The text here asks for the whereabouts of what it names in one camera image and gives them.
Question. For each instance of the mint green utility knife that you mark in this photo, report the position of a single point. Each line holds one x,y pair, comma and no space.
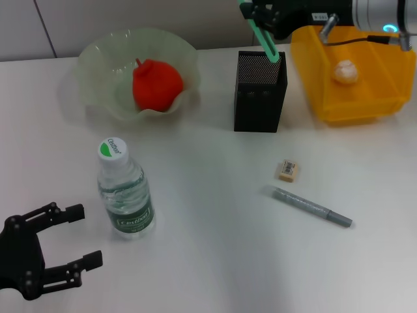
265,39

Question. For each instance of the yellow plastic bin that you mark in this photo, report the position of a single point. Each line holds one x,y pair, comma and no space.
374,104

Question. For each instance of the grey marker pen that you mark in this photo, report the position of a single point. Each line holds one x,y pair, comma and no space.
306,205

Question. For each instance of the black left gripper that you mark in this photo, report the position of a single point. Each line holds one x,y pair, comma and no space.
23,257

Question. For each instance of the orange-red toy fruit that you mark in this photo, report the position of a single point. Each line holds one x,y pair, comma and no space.
156,84

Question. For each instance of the pale green wavy glass bowl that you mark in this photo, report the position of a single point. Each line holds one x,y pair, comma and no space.
104,65

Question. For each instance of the white paper ball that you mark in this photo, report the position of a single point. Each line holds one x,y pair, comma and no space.
345,71

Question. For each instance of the clear green-label water bottle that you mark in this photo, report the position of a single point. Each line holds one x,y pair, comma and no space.
127,195

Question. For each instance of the black mesh pen holder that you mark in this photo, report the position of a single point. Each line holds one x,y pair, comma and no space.
257,107

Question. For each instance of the beige barcode eraser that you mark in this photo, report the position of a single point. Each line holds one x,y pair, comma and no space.
289,169

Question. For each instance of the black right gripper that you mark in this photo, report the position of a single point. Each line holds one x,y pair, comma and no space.
299,13

